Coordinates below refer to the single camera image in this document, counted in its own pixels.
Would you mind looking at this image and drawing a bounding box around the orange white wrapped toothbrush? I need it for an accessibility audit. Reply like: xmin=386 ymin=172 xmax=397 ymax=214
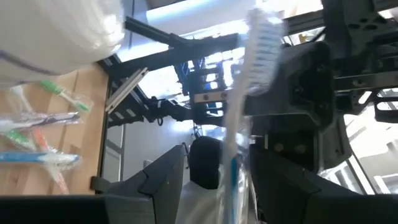
xmin=29 ymin=126 xmax=71 ymax=195

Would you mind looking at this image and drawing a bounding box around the black aluminium table frame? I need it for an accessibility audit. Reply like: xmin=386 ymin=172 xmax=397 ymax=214
xmin=98 ymin=58 xmax=111 ymax=194

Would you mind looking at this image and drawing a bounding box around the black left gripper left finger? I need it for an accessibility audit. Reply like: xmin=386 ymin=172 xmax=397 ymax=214
xmin=102 ymin=144 xmax=187 ymax=224

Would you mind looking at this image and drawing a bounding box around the white blue wipes canister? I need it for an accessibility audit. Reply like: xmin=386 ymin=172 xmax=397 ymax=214
xmin=0 ymin=0 xmax=125 ymax=90

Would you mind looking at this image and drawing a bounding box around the blue white toothbrush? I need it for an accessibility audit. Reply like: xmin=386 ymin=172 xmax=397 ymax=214
xmin=217 ymin=7 xmax=285 ymax=224
xmin=0 ymin=151 xmax=82 ymax=167

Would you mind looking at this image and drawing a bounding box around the silver aluminium extrusion bar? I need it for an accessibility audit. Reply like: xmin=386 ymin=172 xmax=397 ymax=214
xmin=104 ymin=67 xmax=149 ymax=113

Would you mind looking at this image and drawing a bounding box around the green white wrapped toothbrush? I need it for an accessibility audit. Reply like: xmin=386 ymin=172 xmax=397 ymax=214
xmin=1 ymin=129 xmax=37 ymax=152
xmin=39 ymin=79 xmax=94 ymax=114

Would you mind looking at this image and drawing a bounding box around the purple white wrapped toothbrush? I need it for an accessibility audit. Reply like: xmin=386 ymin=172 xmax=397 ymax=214
xmin=0 ymin=111 xmax=82 ymax=133

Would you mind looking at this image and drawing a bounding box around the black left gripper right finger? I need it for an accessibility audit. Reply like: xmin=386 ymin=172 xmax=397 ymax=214
xmin=248 ymin=143 xmax=361 ymax=224

